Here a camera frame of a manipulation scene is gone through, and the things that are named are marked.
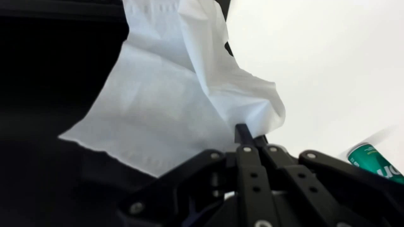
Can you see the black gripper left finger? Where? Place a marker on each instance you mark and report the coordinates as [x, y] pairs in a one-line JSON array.
[[253, 180]]

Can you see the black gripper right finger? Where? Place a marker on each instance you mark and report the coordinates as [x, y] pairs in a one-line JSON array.
[[303, 184]]

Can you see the white paper napkin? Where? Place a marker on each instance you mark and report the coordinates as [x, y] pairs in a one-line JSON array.
[[168, 100]]

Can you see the black laptop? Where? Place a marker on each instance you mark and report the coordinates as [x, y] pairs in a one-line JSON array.
[[42, 83]]

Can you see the green can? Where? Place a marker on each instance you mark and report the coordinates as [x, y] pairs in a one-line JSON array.
[[374, 164]]

